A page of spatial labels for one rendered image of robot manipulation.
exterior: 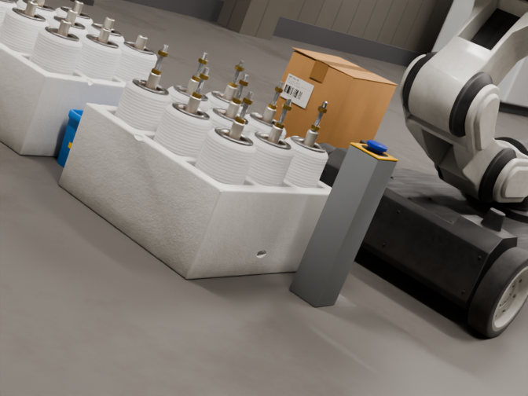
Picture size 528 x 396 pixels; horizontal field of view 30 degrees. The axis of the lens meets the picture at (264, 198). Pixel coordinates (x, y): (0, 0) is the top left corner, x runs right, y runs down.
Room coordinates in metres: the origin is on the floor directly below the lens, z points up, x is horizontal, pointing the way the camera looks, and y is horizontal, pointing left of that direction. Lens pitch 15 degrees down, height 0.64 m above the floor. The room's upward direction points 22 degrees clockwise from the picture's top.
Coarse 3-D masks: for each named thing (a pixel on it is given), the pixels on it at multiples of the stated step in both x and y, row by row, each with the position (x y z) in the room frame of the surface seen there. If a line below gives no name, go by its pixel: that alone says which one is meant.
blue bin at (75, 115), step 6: (72, 114) 2.00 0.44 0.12; (78, 114) 1.99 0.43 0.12; (72, 120) 2.00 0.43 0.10; (78, 120) 1.98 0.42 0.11; (72, 126) 1.99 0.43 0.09; (66, 132) 2.00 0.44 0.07; (72, 132) 1.99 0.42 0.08; (66, 138) 2.00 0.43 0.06; (72, 138) 1.99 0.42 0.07; (66, 144) 2.00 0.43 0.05; (60, 150) 2.00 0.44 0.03; (66, 150) 1.99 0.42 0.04; (60, 156) 2.00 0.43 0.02; (66, 156) 1.99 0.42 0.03; (60, 162) 2.00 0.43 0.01
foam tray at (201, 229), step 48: (96, 144) 1.83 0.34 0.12; (144, 144) 1.77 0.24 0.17; (96, 192) 1.81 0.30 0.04; (144, 192) 1.74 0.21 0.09; (192, 192) 1.68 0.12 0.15; (240, 192) 1.69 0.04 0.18; (288, 192) 1.81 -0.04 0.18; (144, 240) 1.72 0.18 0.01; (192, 240) 1.66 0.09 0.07; (240, 240) 1.74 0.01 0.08; (288, 240) 1.87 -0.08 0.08
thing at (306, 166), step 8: (296, 144) 1.92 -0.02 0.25; (296, 152) 1.91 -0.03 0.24; (304, 152) 1.90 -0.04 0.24; (312, 152) 1.91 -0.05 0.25; (296, 160) 1.90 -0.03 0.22; (304, 160) 1.90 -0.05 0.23; (312, 160) 1.91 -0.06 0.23; (320, 160) 1.92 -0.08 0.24; (288, 168) 1.91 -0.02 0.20; (296, 168) 1.90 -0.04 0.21; (304, 168) 1.90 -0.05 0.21; (312, 168) 1.91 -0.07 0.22; (320, 168) 1.93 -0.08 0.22; (288, 176) 1.91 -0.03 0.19; (296, 176) 1.90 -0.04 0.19; (304, 176) 1.91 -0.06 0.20; (312, 176) 1.91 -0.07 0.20; (320, 176) 1.94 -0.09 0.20; (296, 184) 1.90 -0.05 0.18; (304, 184) 1.91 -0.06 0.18; (312, 184) 1.92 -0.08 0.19
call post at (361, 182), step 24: (360, 168) 1.78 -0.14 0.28; (384, 168) 1.80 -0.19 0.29; (336, 192) 1.80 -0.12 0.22; (360, 192) 1.77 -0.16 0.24; (336, 216) 1.79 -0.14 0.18; (360, 216) 1.78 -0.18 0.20; (312, 240) 1.80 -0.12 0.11; (336, 240) 1.78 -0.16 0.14; (360, 240) 1.82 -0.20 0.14; (312, 264) 1.79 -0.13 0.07; (336, 264) 1.78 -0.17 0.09; (312, 288) 1.78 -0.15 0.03; (336, 288) 1.81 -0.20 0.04
